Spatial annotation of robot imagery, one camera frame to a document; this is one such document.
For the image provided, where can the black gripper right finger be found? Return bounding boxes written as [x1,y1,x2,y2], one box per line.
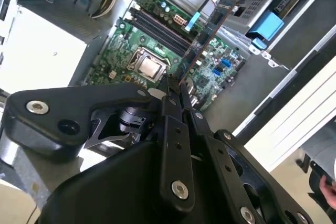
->
[180,84,316,224]

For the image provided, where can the RAM stick with black chips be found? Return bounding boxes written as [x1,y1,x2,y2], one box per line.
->
[176,0,238,87]

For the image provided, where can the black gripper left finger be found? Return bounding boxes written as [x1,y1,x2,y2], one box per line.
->
[0,73,197,211]

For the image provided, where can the person's hand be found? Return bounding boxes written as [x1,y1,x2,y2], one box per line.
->
[318,174,336,206]

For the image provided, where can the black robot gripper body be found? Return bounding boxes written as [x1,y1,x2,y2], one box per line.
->
[36,104,232,224]

